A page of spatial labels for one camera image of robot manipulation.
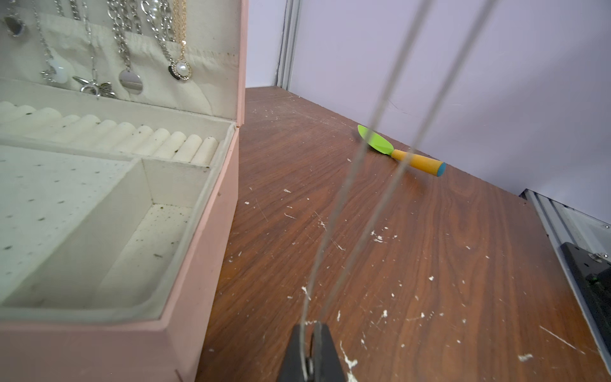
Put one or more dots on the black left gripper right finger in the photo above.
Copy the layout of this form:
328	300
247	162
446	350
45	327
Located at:
326	362

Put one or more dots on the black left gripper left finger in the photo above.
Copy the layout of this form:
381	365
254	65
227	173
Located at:
297	364

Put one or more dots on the pink jewelry box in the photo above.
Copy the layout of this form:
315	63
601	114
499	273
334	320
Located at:
120	134

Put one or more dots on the green leaf spatula yellow handle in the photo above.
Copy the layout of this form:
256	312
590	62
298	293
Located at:
383	146

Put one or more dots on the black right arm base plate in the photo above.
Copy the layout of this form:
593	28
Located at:
592	275

